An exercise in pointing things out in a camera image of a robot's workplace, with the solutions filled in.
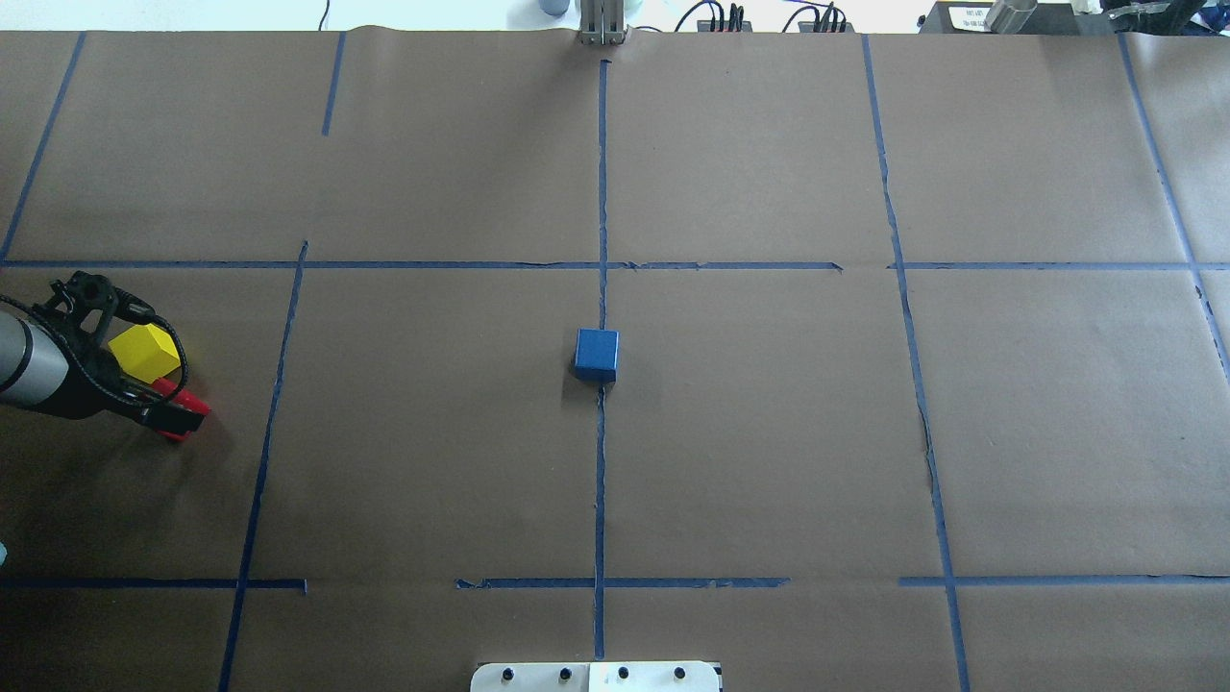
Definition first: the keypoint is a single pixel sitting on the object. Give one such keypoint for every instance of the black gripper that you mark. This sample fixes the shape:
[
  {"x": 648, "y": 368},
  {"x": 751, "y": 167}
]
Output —
[{"x": 85, "y": 376}]

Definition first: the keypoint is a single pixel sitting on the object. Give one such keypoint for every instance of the red wooden block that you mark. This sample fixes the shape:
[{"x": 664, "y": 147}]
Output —
[{"x": 179, "y": 418}]

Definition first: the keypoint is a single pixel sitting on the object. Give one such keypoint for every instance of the yellow wooden block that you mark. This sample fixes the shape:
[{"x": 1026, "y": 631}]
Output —
[{"x": 147, "y": 353}]

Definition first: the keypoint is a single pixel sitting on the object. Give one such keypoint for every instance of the blue wooden block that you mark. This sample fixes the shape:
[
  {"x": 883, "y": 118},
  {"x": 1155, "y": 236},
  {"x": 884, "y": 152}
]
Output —
[{"x": 596, "y": 356}]

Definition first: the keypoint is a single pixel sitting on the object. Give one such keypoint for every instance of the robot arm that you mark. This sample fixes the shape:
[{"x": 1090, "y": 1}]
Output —
[{"x": 32, "y": 368}]

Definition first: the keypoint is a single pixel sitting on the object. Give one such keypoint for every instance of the blue tape grid lines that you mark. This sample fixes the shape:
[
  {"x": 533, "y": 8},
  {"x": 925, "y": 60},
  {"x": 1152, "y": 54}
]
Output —
[{"x": 922, "y": 378}]

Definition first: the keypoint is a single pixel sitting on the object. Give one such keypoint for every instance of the black power strip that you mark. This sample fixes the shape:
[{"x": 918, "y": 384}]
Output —
[
  {"x": 817, "y": 17},
  {"x": 713, "y": 17}
]

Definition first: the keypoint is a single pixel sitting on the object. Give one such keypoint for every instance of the black power strip right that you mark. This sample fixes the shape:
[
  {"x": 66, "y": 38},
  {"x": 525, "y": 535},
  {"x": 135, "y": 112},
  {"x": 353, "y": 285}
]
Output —
[{"x": 817, "y": 17}]

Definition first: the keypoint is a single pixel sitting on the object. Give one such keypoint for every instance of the black equipment with label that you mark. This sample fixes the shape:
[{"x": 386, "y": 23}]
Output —
[{"x": 1076, "y": 18}]

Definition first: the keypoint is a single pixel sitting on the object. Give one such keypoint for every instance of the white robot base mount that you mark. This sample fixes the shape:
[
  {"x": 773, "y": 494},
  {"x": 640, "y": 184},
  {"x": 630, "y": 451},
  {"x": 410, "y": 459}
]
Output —
[{"x": 652, "y": 675}]

